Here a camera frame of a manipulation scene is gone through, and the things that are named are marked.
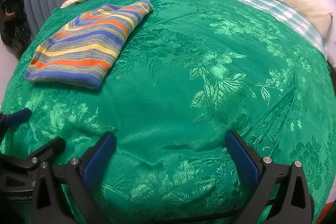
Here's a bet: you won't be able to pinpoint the striped knit sweater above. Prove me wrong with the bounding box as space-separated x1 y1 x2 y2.
25 0 153 90

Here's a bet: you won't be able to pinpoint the hanging dark clothes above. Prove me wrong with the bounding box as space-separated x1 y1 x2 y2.
1 0 31 60

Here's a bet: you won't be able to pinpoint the orange fuzzy blanket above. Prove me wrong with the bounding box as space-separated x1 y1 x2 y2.
316 201 334 224

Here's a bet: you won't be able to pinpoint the green floral bedspread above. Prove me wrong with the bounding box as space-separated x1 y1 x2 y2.
1 0 335 223

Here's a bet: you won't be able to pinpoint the teal checked bed sheet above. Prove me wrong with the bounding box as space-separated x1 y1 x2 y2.
237 0 327 55

